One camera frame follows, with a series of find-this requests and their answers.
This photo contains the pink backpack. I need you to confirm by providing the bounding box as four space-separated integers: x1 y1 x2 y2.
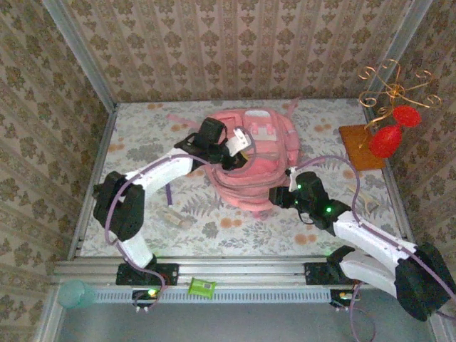
165 99 302 222

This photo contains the thin wooden stick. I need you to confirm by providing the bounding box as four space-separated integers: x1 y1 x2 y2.
348 183 379 214

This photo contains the wooden base board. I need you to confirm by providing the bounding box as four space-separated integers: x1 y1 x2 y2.
338 123 387 172

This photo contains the floral tablecloth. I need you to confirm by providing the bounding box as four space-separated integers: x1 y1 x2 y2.
80 98 409 257

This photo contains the large red ornament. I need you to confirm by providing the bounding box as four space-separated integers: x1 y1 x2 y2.
368 124 403 159

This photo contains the small red ornament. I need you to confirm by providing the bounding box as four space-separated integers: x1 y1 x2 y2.
393 105 422 128

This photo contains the teal plastic cup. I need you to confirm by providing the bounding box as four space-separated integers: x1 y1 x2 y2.
58 279 97 309

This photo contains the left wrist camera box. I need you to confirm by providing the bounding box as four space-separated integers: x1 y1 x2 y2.
227 127 251 157

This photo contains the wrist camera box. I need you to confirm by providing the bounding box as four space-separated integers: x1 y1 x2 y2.
284 167 299 192
227 127 251 157

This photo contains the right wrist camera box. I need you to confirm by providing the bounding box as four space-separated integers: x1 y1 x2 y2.
284 167 299 192

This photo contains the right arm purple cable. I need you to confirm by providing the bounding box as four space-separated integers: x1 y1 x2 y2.
289 155 456 342

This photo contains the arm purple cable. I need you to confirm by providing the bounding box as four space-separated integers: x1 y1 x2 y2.
105 130 257 313
289 155 456 342

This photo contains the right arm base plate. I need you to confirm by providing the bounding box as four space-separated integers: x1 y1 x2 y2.
304 261 371 285

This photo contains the aluminium table side rail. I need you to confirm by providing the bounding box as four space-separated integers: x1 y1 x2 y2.
67 103 119 259
360 101 420 258

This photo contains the aluminium frame rail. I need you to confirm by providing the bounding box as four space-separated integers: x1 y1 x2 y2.
51 256 437 286

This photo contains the grey slotted cable duct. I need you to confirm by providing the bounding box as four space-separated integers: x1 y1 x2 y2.
93 286 332 304

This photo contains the green device on rail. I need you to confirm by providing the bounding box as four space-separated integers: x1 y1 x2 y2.
187 276 217 296

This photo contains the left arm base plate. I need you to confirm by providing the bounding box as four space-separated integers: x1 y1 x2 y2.
115 262 179 286

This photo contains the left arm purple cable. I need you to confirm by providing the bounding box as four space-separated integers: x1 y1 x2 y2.
105 130 257 313

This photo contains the gold wire stand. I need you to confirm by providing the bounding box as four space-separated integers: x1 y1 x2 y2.
358 58 443 149

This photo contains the aluminium corner post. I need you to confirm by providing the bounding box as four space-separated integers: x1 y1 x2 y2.
41 0 118 111
363 0 434 104

